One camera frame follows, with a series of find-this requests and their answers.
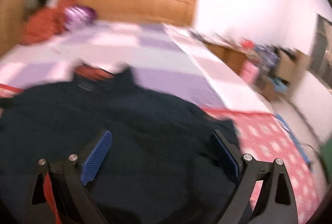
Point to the pile of colourful clothes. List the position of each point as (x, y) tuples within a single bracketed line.
[(265, 57)]

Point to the pink plush toy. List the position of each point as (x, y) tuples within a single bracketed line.
[(249, 72)]

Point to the cardboard box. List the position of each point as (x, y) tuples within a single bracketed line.
[(283, 78)]

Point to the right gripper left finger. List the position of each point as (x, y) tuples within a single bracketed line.
[(58, 193)]

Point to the wooden nightstand cabinet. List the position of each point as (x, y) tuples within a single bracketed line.
[(230, 54)]

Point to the wooden headboard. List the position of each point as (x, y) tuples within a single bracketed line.
[(180, 13)]

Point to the blue floor mat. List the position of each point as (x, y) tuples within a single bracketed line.
[(294, 139)]

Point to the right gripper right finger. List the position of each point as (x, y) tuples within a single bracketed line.
[(263, 192)]

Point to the dark navy padded jacket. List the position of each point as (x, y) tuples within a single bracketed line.
[(159, 169)]

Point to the window with metal frame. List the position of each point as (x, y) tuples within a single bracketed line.
[(321, 51)]

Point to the purple patterned pillow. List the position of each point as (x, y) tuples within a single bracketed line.
[(79, 16)]

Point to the red white checkered blanket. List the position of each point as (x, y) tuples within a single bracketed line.
[(258, 134)]

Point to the green board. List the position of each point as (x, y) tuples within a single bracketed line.
[(326, 154)]

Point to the orange red down jacket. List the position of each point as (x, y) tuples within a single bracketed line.
[(45, 23)]

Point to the wooden wardrobe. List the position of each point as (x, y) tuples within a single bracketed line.
[(12, 20)]

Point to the purple pink patchwork bedsheet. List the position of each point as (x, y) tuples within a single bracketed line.
[(162, 57)]

